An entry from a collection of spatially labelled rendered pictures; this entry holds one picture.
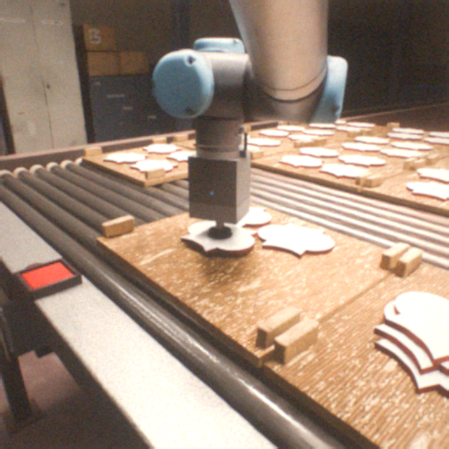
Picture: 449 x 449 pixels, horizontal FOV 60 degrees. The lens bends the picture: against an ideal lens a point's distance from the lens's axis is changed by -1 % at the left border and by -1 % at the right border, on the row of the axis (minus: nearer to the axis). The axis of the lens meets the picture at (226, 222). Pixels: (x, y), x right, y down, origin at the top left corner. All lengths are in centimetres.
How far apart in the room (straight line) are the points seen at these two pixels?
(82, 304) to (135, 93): 480
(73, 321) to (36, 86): 445
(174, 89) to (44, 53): 450
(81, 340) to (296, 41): 40
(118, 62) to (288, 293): 495
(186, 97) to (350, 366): 34
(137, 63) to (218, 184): 484
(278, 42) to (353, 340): 32
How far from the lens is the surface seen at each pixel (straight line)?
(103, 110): 516
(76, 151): 149
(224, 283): 56
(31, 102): 491
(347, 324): 50
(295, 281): 57
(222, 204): 62
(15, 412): 174
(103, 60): 529
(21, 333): 85
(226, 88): 47
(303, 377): 42
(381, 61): 857
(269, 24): 32
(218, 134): 59
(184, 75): 47
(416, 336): 46
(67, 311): 58
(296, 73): 38
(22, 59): 490
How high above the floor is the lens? 122
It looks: 22 degrees down
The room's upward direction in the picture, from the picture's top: straight up
